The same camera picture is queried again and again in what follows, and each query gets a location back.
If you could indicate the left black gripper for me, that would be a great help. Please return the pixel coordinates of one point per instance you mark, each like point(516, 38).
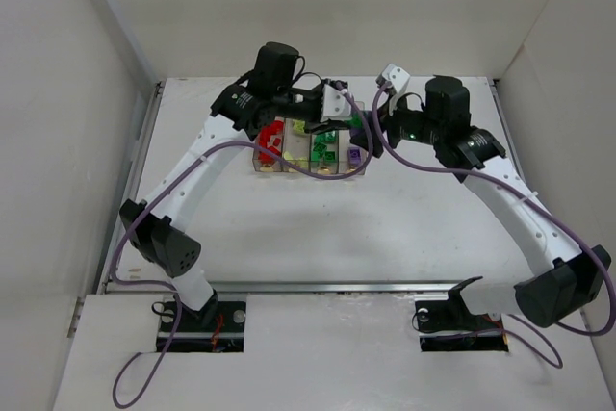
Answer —
point(317, 110)

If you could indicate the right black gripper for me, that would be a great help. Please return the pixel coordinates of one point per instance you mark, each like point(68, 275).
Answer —
point(381, 137)

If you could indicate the red lego brick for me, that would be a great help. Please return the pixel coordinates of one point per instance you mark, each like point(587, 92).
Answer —
point(270, 138)

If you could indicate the light green square lego brick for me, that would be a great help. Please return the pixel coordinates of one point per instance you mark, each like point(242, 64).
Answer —
point(297, 161)

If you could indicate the dark green lego cluster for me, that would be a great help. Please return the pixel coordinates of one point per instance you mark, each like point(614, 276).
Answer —
point(324, 148)

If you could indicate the green sloped lego brick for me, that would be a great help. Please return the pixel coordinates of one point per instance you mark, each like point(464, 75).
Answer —
point(356, 121)

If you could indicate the purple green flower lego figure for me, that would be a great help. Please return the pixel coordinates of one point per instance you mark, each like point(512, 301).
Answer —
point(357, 132)

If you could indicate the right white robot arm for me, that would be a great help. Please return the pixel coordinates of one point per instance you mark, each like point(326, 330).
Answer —
point(567, 273)

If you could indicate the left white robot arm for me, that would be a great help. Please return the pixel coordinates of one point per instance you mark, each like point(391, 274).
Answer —
point(238, 115)

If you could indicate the clear bin for red legos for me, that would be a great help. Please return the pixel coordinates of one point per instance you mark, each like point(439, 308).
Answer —
point(259, 167)

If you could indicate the clear bin for light green legos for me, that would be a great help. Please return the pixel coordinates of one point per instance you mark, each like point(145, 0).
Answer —
point(296, 144)

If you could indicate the clear bin for purple legos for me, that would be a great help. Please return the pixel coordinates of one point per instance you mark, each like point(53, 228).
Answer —
point(345, 144)

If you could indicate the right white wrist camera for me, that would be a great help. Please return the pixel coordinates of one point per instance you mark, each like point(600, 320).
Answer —
point(396, 81)

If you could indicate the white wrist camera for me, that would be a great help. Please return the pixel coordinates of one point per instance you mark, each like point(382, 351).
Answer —
point(396, 81)
point(335, 106)

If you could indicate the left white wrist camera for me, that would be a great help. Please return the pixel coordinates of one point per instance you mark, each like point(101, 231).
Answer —
point(335, 106)

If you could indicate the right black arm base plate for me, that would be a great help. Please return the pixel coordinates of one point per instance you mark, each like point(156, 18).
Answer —
point(448, 326)

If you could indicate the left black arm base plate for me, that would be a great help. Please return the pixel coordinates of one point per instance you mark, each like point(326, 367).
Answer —
point(223, 333)

